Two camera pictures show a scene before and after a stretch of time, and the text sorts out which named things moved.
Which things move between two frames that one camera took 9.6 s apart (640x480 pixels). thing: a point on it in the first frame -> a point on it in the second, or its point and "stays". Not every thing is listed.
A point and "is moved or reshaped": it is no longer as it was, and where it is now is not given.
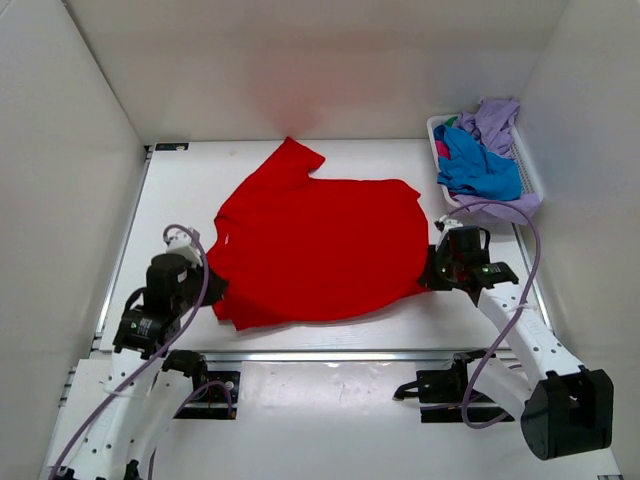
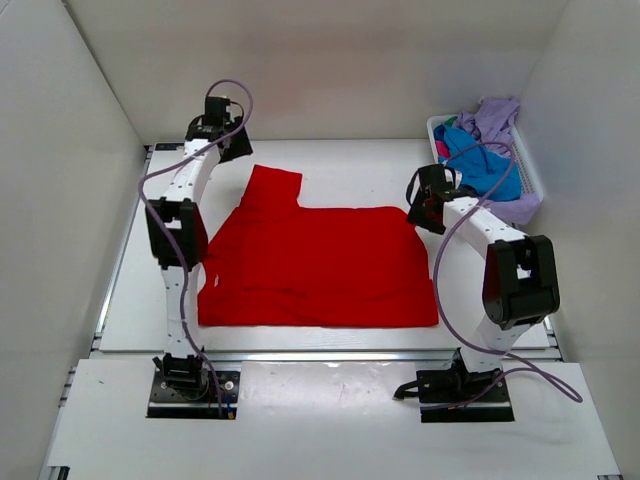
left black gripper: [217, 286] -> [244, 147]
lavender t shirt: [493, 122] stays
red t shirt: [295, 248] is moved or reshaped
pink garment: [442, 149] stays
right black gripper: [428, 279] -> [417, 218]
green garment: [451, 121] stays
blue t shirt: [474, 170] stays
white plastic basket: [529, 180] stays
